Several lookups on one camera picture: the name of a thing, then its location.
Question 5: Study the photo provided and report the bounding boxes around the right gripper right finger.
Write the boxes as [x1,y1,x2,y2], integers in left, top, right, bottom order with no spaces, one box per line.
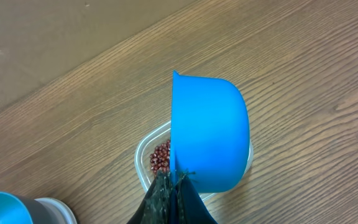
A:
[175,172,217,224]

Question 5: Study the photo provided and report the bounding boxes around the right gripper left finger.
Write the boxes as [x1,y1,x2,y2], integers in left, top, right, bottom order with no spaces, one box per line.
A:
[127,171,172,224]

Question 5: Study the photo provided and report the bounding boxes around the blue plastic measuring scoop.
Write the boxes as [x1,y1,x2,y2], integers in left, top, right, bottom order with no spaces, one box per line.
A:
[170,72,250,223]

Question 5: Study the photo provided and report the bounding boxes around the teal blue bowl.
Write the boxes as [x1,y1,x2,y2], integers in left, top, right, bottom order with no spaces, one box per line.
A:
[0,192,53,224]

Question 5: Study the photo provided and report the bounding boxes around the white digital kitchen scale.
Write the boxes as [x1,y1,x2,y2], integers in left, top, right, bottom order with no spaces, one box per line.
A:
[36,197,77,224]

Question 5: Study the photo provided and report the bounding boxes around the red adzuki beans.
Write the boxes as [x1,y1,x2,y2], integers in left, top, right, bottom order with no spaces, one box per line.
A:
[149,139,171,175]

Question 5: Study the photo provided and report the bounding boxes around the clear plastic container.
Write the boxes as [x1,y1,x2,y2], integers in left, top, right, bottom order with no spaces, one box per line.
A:
[134,120,254,200]

